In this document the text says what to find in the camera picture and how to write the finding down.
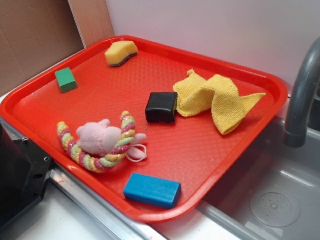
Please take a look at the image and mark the green wooden block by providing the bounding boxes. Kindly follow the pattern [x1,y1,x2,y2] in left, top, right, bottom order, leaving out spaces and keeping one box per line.
[55,68,78,93]

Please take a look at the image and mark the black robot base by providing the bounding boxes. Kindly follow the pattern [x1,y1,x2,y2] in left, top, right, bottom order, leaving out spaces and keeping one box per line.
[0,126,54,231]

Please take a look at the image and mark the black rectangular block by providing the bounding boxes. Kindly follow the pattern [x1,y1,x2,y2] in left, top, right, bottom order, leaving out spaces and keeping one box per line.
[145,92,178,124]

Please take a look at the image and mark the blue rectangular block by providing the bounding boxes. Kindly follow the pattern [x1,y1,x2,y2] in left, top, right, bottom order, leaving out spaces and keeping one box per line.
[123,173,182,209]

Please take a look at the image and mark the red plastic tray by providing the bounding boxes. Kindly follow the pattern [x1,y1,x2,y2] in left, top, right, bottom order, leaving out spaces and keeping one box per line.
[0,36,288,223]

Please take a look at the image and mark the yellow knitted cloth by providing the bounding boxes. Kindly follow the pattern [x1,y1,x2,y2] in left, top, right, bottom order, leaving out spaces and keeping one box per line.
[173,69,266,136]

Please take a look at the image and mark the pink plush toy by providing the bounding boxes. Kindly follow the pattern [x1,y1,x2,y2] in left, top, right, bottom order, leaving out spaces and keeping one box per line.
[76,119,147,162]

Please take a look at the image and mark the yellow sponge with dark pad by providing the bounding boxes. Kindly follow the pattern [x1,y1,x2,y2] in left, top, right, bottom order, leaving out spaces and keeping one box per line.
[104,40,139,67]

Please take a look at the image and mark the grey sink basin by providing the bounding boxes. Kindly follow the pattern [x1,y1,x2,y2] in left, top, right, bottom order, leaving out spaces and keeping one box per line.
[198,118,320,240]

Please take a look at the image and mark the grey sink faucet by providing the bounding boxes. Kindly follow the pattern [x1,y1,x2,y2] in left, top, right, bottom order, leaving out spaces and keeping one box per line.
[283,39,320,148]

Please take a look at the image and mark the sink drain cover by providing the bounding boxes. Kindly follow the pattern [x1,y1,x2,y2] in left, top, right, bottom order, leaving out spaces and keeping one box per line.
[250,190,301,228]

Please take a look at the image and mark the multicolour twisted rope ring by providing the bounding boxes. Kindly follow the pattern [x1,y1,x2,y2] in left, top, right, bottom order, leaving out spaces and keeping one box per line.
[56,110,137,174]

